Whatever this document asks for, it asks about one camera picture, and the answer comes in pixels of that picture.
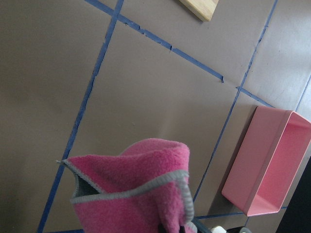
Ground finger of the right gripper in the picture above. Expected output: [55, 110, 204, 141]
[210, 226, 227, 233]

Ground pink microfiber cloth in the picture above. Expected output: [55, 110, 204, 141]
[60, 138, 197, 233]

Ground pink plastic bin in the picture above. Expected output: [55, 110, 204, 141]
[222, 106, 311, 216]

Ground bamboo cutting board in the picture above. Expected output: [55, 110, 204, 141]
[179, 0, 219, 22]

